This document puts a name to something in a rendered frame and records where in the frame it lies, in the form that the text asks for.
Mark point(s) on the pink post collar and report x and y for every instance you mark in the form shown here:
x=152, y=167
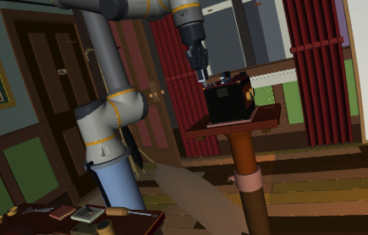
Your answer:
x=249, y=179

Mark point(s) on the brass cylinder tin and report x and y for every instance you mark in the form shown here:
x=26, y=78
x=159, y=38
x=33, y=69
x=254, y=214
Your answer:
x=106, y=227

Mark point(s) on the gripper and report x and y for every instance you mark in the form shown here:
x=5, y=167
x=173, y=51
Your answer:
x=192, y=35

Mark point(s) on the pale grey notepad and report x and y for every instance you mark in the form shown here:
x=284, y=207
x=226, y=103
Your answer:
x=87, y=214

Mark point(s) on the red curtain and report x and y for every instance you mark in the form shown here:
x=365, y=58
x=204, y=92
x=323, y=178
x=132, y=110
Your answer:
x=183, y=107
x=317, y=81

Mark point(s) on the dark brown panelled door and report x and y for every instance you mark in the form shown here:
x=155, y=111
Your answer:
x=46, y=98

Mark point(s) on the black camera top block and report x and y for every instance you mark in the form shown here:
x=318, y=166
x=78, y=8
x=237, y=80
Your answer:
x=242, y=75

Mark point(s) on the grey window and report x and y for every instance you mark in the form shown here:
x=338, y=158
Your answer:
x=229, y=36

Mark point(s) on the black camera knob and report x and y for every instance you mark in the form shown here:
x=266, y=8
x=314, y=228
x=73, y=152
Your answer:
x=226, y=77

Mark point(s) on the red book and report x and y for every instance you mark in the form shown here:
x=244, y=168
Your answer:
x=62, y=212

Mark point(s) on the dark red low table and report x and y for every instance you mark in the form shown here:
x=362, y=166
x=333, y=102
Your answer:
x=40, y=225

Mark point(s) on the black stereo camera body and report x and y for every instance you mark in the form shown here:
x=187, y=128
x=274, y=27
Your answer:
x=227, y=104

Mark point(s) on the red-brown door with knobs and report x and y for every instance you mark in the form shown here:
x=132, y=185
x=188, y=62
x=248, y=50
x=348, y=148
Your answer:
x=157, y=124

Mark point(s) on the olive green box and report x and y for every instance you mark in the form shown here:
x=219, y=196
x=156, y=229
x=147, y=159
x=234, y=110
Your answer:
x=83, y=229

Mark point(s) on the pink nest plate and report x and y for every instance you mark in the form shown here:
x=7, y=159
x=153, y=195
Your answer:
x=232, y=124

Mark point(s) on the red-brown stand top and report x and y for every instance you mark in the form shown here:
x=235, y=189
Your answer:
x=268, y=119

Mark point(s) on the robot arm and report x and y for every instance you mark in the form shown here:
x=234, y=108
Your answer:
x=105, y=58

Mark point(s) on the brass camera side fitting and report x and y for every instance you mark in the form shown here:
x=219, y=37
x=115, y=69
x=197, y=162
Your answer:
x=249, y=94

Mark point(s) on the grey scissors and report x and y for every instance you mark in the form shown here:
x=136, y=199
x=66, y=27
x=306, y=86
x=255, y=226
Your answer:
x=36, y=210

